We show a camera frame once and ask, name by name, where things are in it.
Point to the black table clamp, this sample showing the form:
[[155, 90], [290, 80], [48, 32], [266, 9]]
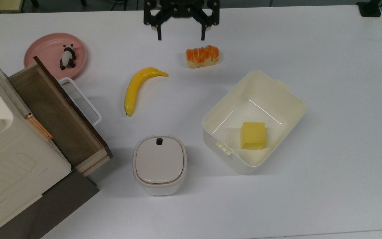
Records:
[[369, 8]]

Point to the cream plastic box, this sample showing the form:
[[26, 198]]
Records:
[[277, 99]]

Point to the pink round plate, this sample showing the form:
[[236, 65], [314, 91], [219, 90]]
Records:
[[48, 46]]

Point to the toy bread loaf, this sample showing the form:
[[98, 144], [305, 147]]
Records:
[[202, 56]]

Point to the yellow foam block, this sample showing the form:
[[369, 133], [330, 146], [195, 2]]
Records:
[[253, 134]]

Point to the large cream storage box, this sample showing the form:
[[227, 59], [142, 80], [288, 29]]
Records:
[[12, 166]]

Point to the small beige lidded trash can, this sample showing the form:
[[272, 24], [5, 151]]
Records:
[[159, 162]]

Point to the yellow toy banana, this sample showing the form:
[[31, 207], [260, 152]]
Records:
[[138, 88]]

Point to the small panda figurine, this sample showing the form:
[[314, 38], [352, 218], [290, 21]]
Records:
[[68, 56]]

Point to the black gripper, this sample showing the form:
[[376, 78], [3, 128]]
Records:
[[181, 6]]

